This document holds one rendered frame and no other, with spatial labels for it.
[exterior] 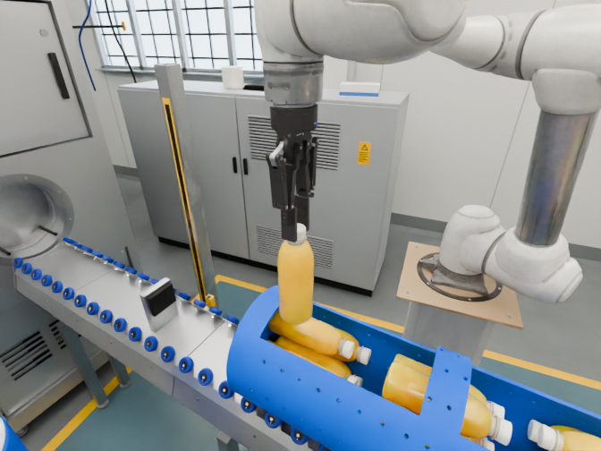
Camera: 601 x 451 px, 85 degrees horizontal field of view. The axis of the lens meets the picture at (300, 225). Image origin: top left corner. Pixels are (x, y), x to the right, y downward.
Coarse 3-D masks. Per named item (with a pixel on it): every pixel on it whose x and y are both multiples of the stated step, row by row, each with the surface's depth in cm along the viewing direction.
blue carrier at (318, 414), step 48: (240, 336) 73; (384, 336) 83; (240, 384) 73; (288, 384) 67; (336, 384) 63; (432, 384) 59; (480, 384) 74; (336, 432) 63; (384, 432) 58; (432, 432) 55
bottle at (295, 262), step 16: (304, 240) 62; (288, 256) 62; (304, 256) 62; (288, 272) 63; (304, 272) 63; (288, 288) 65; (304, 288) 65; (288, 304) 67; (304, 304) 67; (288, 320) 69; (304, 320) 70
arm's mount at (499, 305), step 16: (416, 256) 133; (432, 256) 132; (416, 272) 124; (432, 272) 124; (400, 288) 116; (416, 288) 116; (432, 288) 115; (448, 288) 116; (496, 288) 115; (432, 304) 109; (448, 304) 109; (464, 304) 109; (480, 304) 109; (496, 304) 109; (512, 304) 108; (496, 320) 102; (512, 320) 102
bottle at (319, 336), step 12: (276, 312) 85; (276, 324) 84; (288, 324) 82; (300, 324) 81; (312, 324) 81; (324, 324) 81; (288, 336) 83; (300, 336) 80; (312, 336) 79; (324, 336) 78; (336, 336) 79; (312, 348) 80; (324, 348) 78; (336, 348) 78
